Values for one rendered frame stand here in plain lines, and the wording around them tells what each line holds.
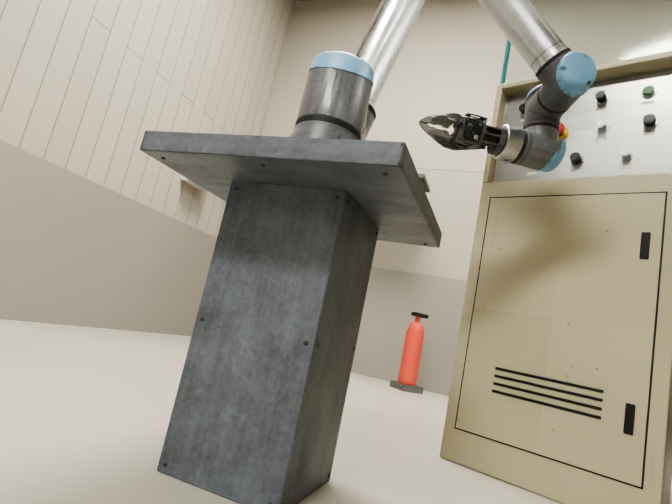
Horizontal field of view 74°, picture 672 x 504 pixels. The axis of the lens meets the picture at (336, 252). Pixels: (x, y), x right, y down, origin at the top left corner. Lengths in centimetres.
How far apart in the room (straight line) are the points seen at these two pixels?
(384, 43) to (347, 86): 33
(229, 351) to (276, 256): 19
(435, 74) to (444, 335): 234
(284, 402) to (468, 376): 80
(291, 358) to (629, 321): 92
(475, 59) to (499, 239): 313
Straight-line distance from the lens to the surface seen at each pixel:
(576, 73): 122
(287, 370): 80
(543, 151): 127
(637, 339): 138
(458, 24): 474
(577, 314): 141
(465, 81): 438
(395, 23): 135
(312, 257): 80
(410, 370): 328
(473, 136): 119
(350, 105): 99
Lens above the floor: 31
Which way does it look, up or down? 10 degrees up
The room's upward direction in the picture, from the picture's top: 12 degrees clockwise
